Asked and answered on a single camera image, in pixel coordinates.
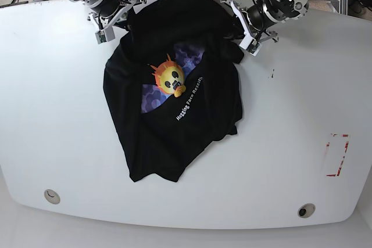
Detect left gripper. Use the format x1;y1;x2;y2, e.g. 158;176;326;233
220;0;280;45

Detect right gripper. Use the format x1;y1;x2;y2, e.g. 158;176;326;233
86;0;146;31

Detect black printed t-shirt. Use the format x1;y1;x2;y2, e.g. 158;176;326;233
103;0;244;182

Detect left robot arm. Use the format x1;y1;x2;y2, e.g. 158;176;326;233
229;0;309;54

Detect red tape rectangle marking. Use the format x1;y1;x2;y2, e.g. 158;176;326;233
322;134;350;177

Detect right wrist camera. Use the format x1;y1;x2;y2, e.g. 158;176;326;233
95;27;115;44

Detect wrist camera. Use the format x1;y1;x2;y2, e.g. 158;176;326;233
239;35;261;56
95;27;115;44

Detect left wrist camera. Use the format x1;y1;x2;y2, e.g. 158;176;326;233
239;35;261;56

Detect left table cable grommet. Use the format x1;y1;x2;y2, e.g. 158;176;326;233
44;189;60;205

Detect table cable grommet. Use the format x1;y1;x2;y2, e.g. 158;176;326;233
44;189;60;205
298;203;316;218

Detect right table cable grommet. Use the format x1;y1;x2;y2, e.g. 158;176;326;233
298;203;316;218

